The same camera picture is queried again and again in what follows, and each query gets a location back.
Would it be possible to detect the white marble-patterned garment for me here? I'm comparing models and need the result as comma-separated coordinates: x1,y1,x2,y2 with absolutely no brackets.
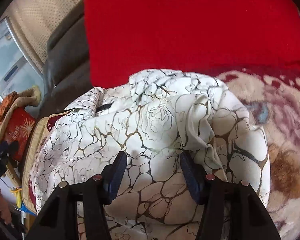
30,69,270,239

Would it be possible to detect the red gift box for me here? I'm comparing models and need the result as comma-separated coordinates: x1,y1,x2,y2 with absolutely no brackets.
4,108,36,162

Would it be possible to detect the blue bag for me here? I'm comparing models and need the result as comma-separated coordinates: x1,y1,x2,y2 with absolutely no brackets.
10,188,37,216

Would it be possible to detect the orange patterned cloth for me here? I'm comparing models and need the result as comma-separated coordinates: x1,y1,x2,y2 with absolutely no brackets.
0,91,18,124

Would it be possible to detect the beige quilted cloth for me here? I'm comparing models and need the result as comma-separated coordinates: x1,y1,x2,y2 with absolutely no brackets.
0,85,42,143

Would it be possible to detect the window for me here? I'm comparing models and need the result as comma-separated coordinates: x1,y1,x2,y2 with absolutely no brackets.
0,17,45,102

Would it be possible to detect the dark leather headboard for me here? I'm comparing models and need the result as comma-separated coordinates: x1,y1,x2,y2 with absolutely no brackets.
38,1,93,119

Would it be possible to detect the floral red beige blanket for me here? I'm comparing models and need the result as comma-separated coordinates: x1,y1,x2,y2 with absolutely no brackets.
22,69,300,239

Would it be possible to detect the red pillow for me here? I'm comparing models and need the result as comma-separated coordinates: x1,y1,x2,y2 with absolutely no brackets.
84,0,300,88

